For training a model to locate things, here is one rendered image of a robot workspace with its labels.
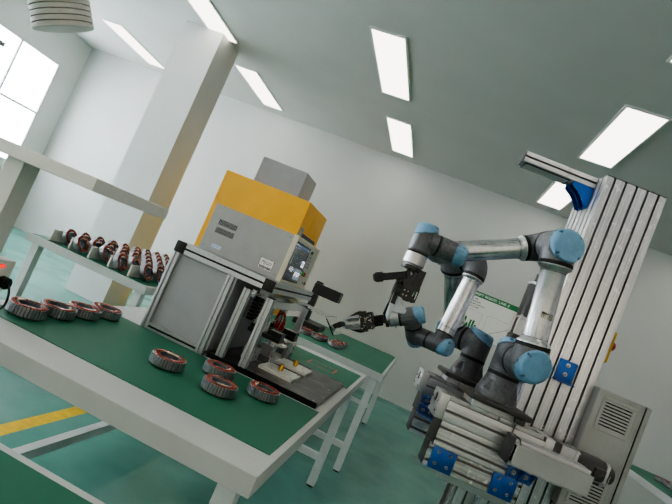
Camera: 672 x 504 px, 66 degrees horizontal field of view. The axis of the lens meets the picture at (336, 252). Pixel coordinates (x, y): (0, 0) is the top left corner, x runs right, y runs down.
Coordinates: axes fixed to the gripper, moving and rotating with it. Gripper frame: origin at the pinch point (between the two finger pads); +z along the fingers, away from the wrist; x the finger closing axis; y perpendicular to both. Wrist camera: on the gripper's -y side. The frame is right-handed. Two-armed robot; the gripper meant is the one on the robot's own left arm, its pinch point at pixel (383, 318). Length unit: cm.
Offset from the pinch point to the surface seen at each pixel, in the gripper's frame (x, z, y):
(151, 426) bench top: -57, 41, -43
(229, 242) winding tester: 37, -3, -68
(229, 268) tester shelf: 22, 6, -60
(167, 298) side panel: 26, 27, -79
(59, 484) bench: -95, 40, -42
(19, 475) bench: -97, 40, -48
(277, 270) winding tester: 34, 0, -45
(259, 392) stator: -4.9, 37.7, -28.2
